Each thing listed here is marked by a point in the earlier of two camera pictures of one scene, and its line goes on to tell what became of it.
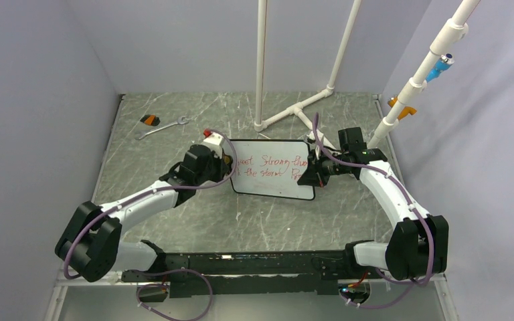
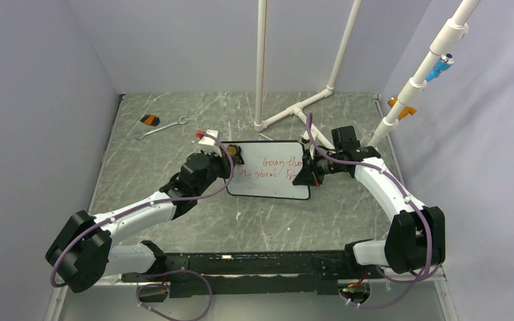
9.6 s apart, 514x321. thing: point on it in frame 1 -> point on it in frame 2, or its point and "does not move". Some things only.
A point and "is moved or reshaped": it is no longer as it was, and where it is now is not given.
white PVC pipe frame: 454,31 does not move
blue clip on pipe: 442,64 does not move
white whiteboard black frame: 270,168 does not move
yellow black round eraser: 227,160 is moved or reshaped
